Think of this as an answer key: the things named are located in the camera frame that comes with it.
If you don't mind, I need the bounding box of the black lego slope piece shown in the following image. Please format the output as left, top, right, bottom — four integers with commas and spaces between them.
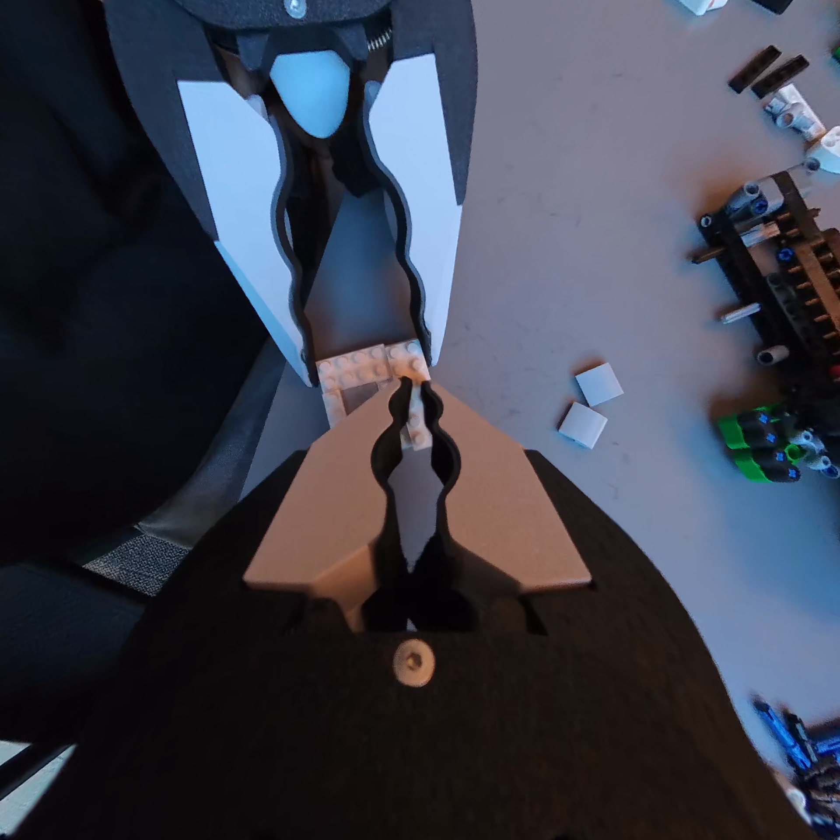
728, 45, 783, 93
751, 55, 811, 99

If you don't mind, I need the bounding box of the blue lego pieces pile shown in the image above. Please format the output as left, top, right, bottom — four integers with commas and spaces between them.
751, 697, 840, 824

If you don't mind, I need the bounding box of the grey lego connector cluster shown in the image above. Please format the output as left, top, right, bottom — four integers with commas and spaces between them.
784, 427, 840, 478

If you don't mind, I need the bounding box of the black lego technic assembly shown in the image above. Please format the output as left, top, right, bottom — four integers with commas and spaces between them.
689, 169, 840, 395

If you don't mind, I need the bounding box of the white curved lego tile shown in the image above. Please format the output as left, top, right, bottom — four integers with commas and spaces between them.
575, 362, 624, 408
558, 402, 609, 450

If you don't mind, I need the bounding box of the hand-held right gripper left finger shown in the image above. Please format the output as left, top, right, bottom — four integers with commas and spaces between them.
241, 376, 414, 634

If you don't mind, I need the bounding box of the white lego frame plate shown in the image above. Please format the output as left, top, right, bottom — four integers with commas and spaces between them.
317, 340, 435, 431

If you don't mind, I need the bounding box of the white lego technic connector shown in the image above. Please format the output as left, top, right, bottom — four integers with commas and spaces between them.
763, 84, 826, 142

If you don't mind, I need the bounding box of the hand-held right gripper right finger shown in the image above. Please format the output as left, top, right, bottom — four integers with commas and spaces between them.
419, 381, 595, 596

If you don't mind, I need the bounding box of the long white lego plate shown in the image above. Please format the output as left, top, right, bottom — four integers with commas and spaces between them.
400, 377, 435, 454

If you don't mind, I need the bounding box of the grey woven fabric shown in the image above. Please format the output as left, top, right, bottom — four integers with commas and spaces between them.
84, 530, 199, 597

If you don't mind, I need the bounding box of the white rounded lego piece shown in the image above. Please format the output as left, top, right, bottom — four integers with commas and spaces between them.
805, 126, 840, 175

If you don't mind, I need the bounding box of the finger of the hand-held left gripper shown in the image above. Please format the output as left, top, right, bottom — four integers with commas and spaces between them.
363, 52, 464, 366
177, 79, 319, 389

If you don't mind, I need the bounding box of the green black lego wheel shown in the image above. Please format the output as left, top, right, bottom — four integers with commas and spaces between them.
731, 446, 803, 484
717, 408, 788, 450

